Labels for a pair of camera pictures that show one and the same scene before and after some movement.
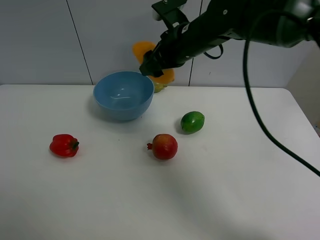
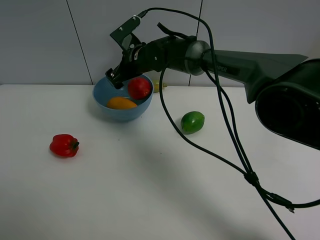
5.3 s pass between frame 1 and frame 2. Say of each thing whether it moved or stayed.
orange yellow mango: moved
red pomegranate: moved
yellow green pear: stayed
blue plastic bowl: stayed
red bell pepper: stayed
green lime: stayed
